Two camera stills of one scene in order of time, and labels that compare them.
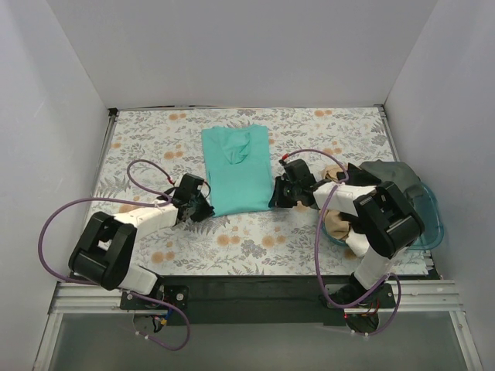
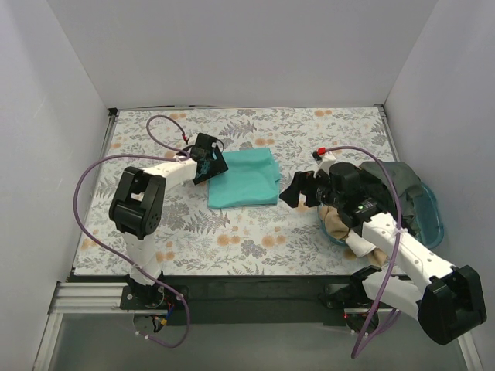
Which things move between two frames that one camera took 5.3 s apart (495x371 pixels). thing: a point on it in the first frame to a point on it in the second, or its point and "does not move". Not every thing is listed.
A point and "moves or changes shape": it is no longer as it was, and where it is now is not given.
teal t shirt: (239, 170) moves or changes shape
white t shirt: (359, 243) does not move
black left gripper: (199, 209) to (211, 165)
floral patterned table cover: (150, 149) does not move
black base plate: (252, 300) does not move
